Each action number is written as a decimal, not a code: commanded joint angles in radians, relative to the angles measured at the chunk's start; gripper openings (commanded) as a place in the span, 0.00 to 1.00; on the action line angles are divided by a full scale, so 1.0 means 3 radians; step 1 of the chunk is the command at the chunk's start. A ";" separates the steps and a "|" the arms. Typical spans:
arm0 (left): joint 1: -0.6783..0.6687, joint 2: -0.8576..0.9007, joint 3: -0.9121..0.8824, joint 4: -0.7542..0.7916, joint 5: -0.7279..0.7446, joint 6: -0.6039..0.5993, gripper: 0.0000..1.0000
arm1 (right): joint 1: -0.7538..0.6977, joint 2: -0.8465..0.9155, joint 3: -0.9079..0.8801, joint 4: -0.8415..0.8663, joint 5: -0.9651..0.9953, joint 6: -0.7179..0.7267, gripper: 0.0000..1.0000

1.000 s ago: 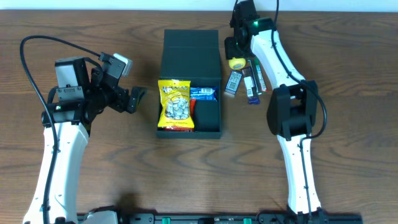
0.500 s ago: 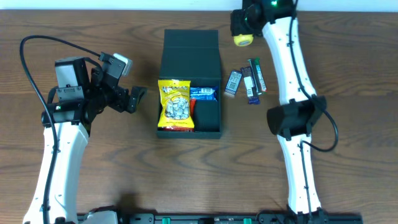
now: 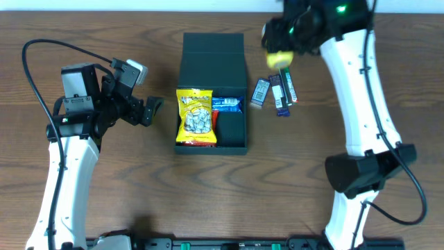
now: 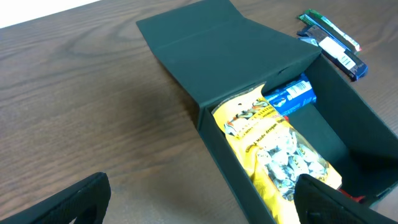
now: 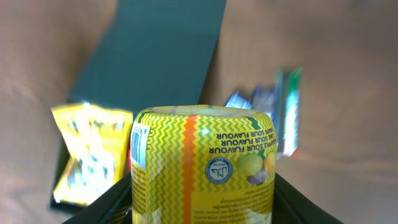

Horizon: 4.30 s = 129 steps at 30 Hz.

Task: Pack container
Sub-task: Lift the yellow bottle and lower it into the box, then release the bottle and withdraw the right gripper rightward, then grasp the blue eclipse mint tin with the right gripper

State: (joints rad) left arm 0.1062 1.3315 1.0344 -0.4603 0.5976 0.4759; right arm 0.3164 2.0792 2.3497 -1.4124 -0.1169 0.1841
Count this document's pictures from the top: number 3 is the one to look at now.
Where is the yellow cylindrical can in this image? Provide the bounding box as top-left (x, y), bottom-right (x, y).
top-left (266, 51), bottom-right (294, 70)

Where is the yellow sunflower seed bag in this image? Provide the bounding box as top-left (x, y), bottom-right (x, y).
top-left (176, 89), bottom-right (216, 144)

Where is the red Hacks candy bag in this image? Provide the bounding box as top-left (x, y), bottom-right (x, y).
top-left (178, 110), bottom-right (219, 147)

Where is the small blue barcode packet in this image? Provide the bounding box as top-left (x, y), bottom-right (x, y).
top-left (250, 78), bottom-right (271, 107)

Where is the black gift box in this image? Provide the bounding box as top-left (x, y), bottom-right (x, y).
top-left (174, 33), bottom-right (248, 156)

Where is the blue snack bar wrapper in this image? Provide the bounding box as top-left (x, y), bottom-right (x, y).
top-left (212, 97), bottom-right (243, 113)

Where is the dark blue candy stick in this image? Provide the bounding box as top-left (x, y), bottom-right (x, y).
top-left (268, 74), bottom-right (290, 117)

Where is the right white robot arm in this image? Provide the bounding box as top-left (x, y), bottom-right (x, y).
top-left (262, 1), bottom-right (416, 249)

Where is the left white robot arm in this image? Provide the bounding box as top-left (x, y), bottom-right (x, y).
top-left (26, 59), bottom-right (163, 249)

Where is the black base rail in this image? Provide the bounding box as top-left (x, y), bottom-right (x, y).
top-left (138, 237), bottom-right (406, 250)

